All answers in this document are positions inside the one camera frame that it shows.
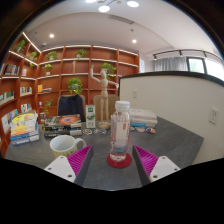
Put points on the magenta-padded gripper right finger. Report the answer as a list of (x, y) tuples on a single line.
[(163, 168)]

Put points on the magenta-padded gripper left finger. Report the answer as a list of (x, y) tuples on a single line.
[(61, 168)]

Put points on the clear plastic water bottle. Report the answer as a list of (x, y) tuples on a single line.
[(120, 133)]

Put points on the yellow striped ceramic mug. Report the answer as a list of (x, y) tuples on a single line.
[(63, 146)]

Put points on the small colourful badge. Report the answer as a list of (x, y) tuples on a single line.
[(87, 131), (150, 130), (100, 131)]

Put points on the stack of dark books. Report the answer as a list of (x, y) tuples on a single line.
[(61, 125)]

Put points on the flat round red coaster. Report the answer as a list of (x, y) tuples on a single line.
[(119, 164)]

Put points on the stack of colourful books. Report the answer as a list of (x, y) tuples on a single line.
[(24, 128)]

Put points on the stack of white books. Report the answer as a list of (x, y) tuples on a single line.
[(144, 116)]

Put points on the green and white carton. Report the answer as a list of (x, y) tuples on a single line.
[(90, 116)]

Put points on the dark office chair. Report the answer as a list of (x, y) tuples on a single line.
[(71, 106)]

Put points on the light wooden chair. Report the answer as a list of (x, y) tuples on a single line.
[(113, 106)]

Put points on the wooden artist mannequin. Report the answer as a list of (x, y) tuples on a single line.
[(104, 96)]

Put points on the orange wooden shelf unit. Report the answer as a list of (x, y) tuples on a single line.
[(63, 70)]

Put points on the grey curtain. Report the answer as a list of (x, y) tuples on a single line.
[(170, 64)]

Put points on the window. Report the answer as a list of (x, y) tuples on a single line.
[(208, 68)]

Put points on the round recessed ceiling light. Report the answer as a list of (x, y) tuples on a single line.
[(51, 35), (134, 41)]

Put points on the ceiling air vent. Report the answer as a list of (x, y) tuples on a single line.
[(120, 19)]

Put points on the branched ceiling lamp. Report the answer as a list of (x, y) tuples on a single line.
[(110, 4)]

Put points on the white wall socket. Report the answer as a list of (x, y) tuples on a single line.
[(213, 115)]

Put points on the small white wall plate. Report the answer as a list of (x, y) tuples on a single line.
[(135, 93)]

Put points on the black ceiling track rail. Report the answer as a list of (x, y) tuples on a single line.
[(186, 52)]

